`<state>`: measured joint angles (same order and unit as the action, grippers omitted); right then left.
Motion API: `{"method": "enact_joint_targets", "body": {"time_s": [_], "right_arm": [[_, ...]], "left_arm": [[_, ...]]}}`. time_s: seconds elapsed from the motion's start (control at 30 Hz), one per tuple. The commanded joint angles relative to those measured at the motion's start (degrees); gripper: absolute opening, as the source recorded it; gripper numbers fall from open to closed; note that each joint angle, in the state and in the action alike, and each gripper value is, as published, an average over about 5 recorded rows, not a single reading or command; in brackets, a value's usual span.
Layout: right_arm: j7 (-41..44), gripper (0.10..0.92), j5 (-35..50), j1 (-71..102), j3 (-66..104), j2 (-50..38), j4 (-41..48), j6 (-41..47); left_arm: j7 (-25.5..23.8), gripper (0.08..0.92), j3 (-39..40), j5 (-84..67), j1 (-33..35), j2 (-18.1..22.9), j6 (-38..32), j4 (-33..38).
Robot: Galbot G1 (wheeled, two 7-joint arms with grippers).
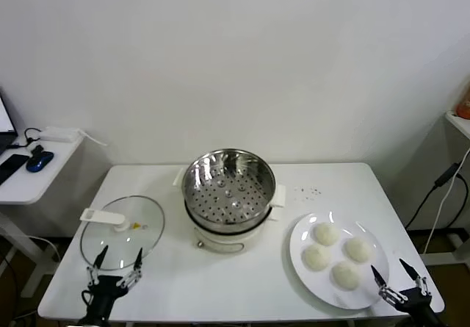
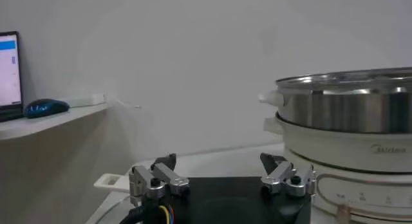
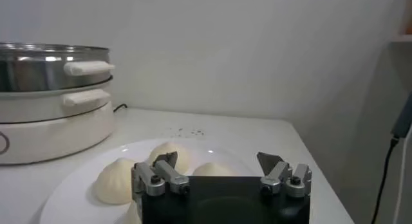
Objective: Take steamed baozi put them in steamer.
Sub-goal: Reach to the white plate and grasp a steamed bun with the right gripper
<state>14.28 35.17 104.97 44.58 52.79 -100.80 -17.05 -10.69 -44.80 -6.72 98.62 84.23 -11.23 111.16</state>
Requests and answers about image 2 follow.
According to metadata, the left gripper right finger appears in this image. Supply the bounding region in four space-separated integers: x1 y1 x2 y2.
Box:
259 153 318 199

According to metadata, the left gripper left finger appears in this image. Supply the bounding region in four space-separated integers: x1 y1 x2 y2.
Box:
128 153 191 207

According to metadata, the perforated steel steamer basket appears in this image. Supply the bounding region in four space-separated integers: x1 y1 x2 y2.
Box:
258 66 412 135

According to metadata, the white electric cooker base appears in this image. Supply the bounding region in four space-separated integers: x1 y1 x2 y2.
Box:
263 114 412 224

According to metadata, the white power adapter box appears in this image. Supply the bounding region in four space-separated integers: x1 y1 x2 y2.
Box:
59 93 107 109

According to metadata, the white side desk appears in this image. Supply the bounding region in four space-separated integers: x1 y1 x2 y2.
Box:
0 102 113 142

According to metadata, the blue computer mouse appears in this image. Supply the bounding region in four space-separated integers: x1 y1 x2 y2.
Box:
23 98 71 119

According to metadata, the left gripper wire bundle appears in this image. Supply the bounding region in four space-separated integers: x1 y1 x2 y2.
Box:
118 196 174 224

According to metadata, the glass lid with white handle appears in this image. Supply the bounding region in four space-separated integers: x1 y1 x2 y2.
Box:
86 173 136 224

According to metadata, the white adapter cable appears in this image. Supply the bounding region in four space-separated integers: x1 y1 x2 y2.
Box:
104 96 142 109

